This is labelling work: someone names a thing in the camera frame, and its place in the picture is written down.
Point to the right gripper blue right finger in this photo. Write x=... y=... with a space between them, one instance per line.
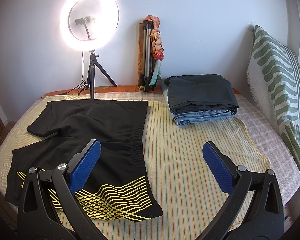
x=221 y=166

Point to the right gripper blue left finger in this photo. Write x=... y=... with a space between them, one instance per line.
x=81 y=165

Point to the black shorts yellow stripes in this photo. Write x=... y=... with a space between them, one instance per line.
x=101 y=144

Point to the yellow striped towel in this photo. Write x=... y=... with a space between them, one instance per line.
x=179 y=177

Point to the blue folded jeans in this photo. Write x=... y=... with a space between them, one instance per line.
x=198 y=116

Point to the black mini tripod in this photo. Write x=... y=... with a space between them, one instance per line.
x=93 y=64

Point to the green white patterned pillow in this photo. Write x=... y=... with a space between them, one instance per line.
x=274 y=78

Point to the white ring light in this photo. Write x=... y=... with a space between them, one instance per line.
x=88 y=24

